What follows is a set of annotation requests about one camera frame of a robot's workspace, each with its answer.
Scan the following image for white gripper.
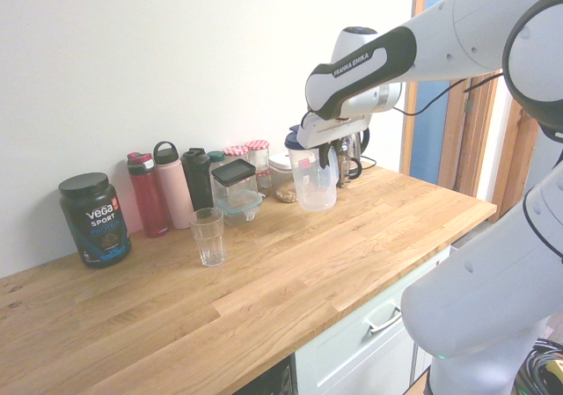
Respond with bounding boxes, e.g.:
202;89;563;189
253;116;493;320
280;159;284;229
296;111;371;169

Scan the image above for clear plastic pitcher blue lid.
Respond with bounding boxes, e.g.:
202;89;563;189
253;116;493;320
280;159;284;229
283;125;340;213

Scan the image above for pink water bottle black cap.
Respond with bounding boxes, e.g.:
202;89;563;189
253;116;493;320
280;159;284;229
152;141;193;230

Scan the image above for red water bottle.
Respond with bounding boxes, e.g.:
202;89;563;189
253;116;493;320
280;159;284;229
126;150;171;238

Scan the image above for clear container white red lid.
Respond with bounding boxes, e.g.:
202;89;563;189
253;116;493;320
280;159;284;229
268;151;300;204

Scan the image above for small jar red checkered lid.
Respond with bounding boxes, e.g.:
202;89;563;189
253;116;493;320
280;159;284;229
255;169;274;197

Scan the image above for square clear container black lid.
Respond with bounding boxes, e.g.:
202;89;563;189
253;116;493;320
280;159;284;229
210;157;259;207

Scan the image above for glass container teal clip lid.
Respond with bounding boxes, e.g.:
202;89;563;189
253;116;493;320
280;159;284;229
214;190;265;228

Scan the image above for blue door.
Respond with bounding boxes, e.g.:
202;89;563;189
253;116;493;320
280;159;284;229
413;0;467;186

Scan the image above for clear bottle green lid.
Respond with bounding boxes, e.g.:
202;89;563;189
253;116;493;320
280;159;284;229
206;150;228;207

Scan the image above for black shaker bottle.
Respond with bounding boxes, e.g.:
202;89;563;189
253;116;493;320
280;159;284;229
180;147;214;212

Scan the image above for clear ribbed drinking glass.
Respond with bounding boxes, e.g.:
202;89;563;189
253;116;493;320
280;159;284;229
188;208;226;267

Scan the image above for pale cabinet drawer front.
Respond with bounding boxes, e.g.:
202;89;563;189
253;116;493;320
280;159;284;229
294;245;454;395

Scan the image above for black dishwasher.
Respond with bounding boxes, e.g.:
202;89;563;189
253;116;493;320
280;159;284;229
235;355;296;395

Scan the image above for black Vega protein tub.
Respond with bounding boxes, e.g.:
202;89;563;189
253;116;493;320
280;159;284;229
58;172;133;269

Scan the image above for wooden door frame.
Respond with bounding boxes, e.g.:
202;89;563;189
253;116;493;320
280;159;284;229
398;0;540;214

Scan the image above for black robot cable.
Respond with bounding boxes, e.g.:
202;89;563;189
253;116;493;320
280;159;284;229
392;69;507;117

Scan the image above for silver drawer bar handle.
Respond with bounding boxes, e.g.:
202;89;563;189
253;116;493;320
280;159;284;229
363;304;404;335

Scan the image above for coiled black floor cables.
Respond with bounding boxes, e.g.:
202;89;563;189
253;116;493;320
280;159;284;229
518;337;563;395

